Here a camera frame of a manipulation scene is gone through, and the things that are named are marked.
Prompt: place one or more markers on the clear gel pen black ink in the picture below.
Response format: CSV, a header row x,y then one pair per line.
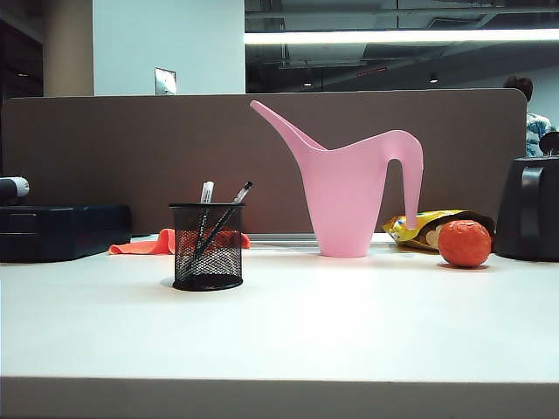
x,y
244,190
207,191

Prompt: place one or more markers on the black mesh pen holder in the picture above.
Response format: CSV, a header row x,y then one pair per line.
x,y
218,272

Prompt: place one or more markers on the pink plastic watering can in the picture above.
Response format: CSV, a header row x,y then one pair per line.
x,y
345,196

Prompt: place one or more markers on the yellow snack bag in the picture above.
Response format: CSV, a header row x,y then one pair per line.
x,y
404,227

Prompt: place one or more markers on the orange cloth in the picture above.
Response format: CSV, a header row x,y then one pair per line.
x,y
144,246

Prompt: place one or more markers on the brown desk divider panel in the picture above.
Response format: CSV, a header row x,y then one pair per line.
x,y
131,153

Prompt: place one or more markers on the orange round fruit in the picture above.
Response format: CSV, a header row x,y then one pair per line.
x,y
465,244

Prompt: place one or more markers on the long ceiling light strip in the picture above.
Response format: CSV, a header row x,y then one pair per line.
x,y
393,36

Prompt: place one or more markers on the black flat case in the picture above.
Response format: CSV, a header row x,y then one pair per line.
x,y
61,233

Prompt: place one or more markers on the black kettle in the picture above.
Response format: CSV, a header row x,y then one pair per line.
x,y
528,209

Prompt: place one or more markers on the white and black cylinder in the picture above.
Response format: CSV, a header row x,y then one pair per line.
x,y
15,187

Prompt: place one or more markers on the person in background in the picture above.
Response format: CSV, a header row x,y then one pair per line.
x,y
535,131

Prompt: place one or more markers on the round black white knob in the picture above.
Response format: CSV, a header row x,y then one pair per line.
x,y
551,142

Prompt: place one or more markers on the metal wall plate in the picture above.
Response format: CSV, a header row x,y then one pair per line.
x,y
165,81

